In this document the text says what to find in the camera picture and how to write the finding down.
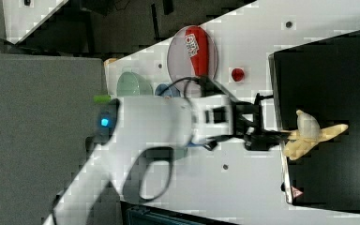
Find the blue bowl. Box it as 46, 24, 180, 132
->
155, 83, 181, 98

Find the black toaster oven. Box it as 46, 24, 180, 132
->
269, 30, 360, 214

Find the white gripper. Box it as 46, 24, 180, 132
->
193, 94, 290, 151

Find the green perforated basket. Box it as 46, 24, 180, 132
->
116, 71, 153, 97

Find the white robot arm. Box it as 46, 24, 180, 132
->
43, 94, 287, 225

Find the red strawberry toy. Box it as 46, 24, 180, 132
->
232, 67, 245, 82

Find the green marker cap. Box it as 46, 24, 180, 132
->
93, 95, 112, 104

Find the peeled banana toy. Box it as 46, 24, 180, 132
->
283, 110, 349, 160

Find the grey round plate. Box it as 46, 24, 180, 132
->
167, 25, 218, 98

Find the red ketchup bottle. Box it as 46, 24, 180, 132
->
185, 26, 209, 77

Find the grey partition panel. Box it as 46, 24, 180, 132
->
0, 53, 105, 225

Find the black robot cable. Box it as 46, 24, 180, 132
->
158, 76, 207, 101

